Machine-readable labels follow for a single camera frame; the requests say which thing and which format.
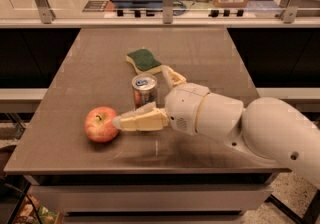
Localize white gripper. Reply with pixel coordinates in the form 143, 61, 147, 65
112, 65, 244, 141

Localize left metal glass bracket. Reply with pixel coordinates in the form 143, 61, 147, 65
34, 0, 55, 24

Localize snack bags in bin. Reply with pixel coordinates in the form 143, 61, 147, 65
12, 198, 63, 224

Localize red apple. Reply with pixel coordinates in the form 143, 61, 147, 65
85, 106, 119, 143

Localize silver redbull can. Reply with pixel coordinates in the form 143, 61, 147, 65
131, 73, 158, 108

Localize green yellow sponge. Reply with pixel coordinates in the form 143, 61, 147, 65
126, 48, 162, 74

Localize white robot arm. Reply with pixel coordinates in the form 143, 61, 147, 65
112, 66, 320, 188

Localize grey table drawer front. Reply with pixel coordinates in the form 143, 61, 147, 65
31, 184, 272, 213

